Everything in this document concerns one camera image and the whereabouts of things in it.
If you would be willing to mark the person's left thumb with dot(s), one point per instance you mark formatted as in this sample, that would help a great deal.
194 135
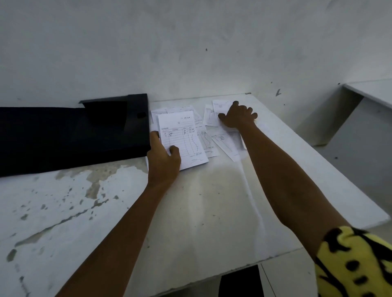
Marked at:
175 151

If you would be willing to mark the person's right forearm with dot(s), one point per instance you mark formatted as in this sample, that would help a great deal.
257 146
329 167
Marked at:
284 183

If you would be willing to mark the person's right hand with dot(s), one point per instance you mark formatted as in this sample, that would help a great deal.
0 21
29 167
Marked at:
239 117

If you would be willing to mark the white side table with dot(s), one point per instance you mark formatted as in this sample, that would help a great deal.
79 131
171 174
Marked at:
372 91

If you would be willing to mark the large white handwritten receipt slip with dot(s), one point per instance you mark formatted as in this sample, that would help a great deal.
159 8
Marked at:
183 137

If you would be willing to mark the person's left hand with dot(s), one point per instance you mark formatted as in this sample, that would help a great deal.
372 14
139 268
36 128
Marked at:
162 166

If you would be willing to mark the small white receipt note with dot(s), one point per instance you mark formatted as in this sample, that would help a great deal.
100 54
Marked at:
219 106

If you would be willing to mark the yellow black patterned sleeve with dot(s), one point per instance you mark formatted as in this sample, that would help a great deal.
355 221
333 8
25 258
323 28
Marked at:
355 263

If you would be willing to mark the person's right thumb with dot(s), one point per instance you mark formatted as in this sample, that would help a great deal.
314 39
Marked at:
222 117

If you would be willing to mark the scattered pile of paper receipts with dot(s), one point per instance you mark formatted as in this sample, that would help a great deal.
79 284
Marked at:
225 144

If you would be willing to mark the person's left forearm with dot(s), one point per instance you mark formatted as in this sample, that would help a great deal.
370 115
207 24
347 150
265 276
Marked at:
122 238

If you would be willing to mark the black expanding file folder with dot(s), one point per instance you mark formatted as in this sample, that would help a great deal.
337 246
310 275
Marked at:
70 134

